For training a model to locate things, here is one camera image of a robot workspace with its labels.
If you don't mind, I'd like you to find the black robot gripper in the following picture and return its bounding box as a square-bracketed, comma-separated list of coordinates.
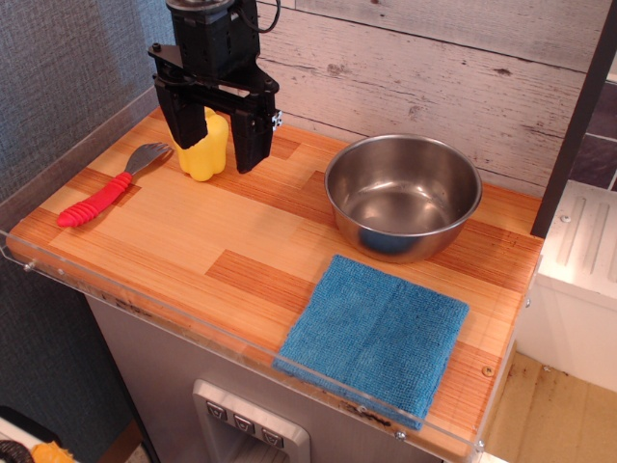
[148, 1, 281, 174]

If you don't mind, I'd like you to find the yellow toy bell pepper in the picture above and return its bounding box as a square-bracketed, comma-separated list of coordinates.
[174, 107, 229, 181]

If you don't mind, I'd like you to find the stainless steel bowl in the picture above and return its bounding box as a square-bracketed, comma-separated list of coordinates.
[324, 134, 483, 263]

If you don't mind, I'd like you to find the clear acrylic table guard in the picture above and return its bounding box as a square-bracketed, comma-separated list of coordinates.
[1, 91, 542, 462]

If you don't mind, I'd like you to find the blue folded cloth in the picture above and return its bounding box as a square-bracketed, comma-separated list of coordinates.
[273, 255, 469, 430]

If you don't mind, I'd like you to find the grey toy fridge cabinet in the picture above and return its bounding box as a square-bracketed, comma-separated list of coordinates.
[88, 297, 471, 462]

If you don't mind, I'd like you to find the yellow object bottom left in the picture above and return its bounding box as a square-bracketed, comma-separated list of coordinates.
[31, 442, 75, 463]

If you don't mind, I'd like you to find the black braided cable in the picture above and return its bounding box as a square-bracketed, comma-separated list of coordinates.
[235, 0, 282, 35]

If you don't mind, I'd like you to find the red handled metal spork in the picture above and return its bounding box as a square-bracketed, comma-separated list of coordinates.
[56, 143, 173, 228]

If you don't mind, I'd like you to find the dark right support post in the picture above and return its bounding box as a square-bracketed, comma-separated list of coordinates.
[531, 0, 616, 238]

